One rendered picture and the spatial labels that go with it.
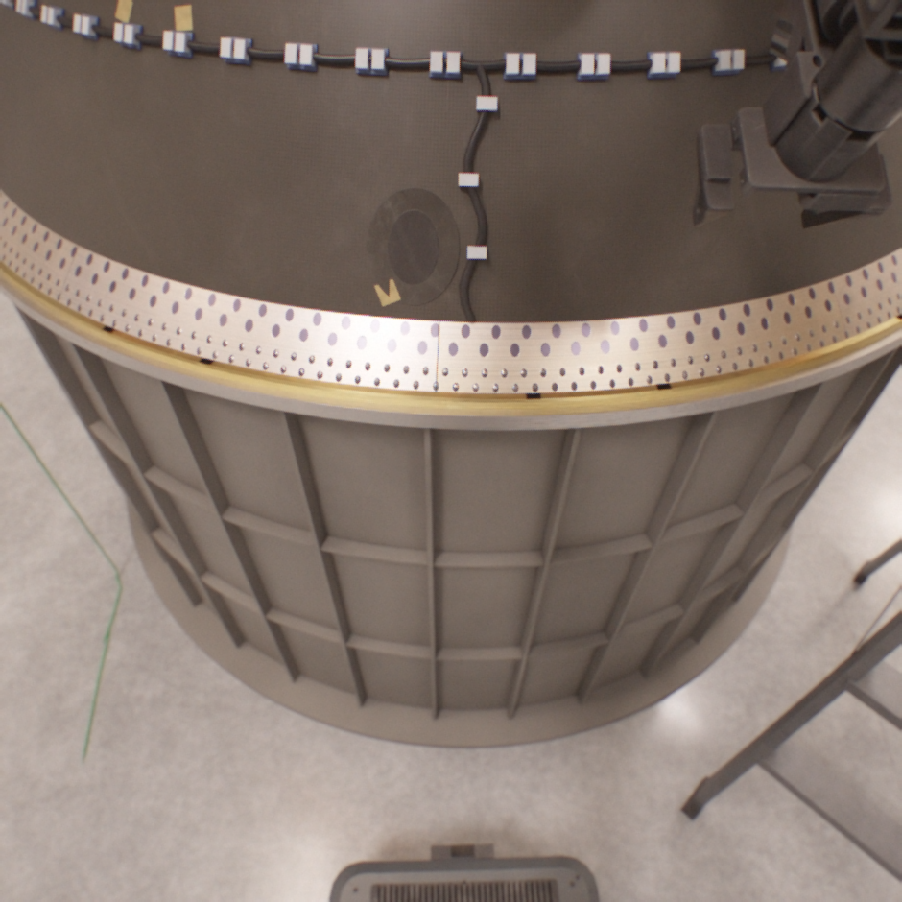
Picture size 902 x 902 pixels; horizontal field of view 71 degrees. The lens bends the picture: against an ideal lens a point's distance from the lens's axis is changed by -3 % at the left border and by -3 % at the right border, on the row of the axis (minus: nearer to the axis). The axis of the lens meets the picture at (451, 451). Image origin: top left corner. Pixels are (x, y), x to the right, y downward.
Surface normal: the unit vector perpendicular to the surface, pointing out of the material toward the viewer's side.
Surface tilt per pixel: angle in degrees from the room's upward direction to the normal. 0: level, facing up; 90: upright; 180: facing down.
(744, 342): 43
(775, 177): 30
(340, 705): 0
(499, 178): 62
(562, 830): 0
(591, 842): 0
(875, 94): 117
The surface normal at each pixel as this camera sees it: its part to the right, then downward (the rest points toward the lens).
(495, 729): 0.01, -0.65
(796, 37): -1.00, 0.01
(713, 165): 0.02, -0.19
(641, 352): 0.13, 0.03
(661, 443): 0.25, 0.73
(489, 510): 0.03, 0.76
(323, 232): -0.18, 0.34
